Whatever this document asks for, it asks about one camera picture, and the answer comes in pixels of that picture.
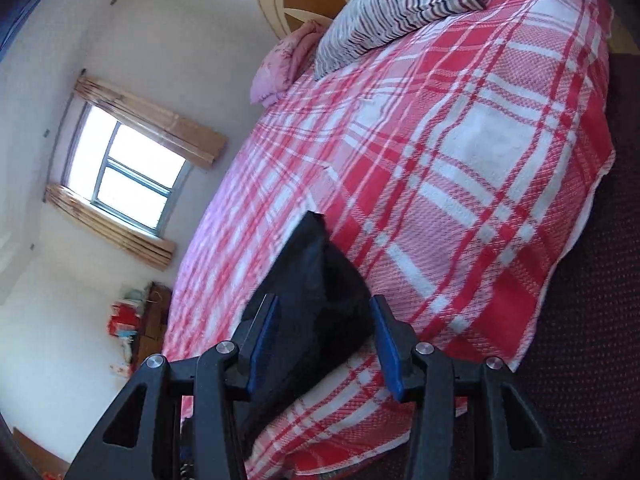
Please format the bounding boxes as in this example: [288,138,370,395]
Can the dark maroon dotted mattress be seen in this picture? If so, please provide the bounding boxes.
[516,54,639,479]

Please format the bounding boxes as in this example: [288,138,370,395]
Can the left beige curtain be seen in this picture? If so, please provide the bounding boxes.
[44,183,176,271]

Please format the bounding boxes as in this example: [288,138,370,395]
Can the brown wooden desk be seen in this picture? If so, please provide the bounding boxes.
[130,282,172,374]

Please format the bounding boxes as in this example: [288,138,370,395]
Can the striped pillow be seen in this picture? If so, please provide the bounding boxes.
[314,0,484,80]

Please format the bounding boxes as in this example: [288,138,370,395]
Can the black pants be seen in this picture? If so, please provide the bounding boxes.
[232,211,373,456]

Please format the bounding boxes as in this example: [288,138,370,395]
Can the window with grey frame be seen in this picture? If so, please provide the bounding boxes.
[62,103,192,236]

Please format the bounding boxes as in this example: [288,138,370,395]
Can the pink folded blanket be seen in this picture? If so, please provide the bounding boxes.
[250,20,326,108]

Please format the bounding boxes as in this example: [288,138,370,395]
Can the right beige curtain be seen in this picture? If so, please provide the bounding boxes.
[74,75,228,169]

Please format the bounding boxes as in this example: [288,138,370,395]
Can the red white plaid bedsheet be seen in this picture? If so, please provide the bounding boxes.
[162,0,618,480]

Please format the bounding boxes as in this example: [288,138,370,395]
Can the beige curtain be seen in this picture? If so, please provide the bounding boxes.
[74,75,228,169]
[44,183,176,271]

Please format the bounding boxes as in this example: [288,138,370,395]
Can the red gift bag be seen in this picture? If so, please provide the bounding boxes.
[107,301,140,337]

